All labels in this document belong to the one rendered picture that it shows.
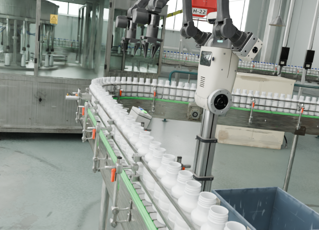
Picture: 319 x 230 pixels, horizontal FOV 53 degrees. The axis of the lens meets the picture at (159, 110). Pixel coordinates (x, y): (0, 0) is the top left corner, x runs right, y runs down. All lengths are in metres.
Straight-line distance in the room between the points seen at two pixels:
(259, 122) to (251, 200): 1.78
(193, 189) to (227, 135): 4.76
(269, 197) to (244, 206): 0.12
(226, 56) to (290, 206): 0.90
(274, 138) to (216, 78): 3.93
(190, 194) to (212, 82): 1.21
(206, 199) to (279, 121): 2.52
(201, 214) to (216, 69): 1.27
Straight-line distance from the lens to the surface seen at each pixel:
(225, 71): 1.90
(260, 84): 5.46
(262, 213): 1.47
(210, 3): 8.08
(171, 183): 0.85
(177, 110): 2.95
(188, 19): 2.12
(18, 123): 4.61
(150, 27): 1.56
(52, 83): 4.49
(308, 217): 1.36
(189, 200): 0.76
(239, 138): 5.55
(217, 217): 0.66
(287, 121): 3.21
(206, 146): 2.03
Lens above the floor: 1.46
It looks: 11 degrees down
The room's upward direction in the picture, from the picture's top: 7 degrees clockwise
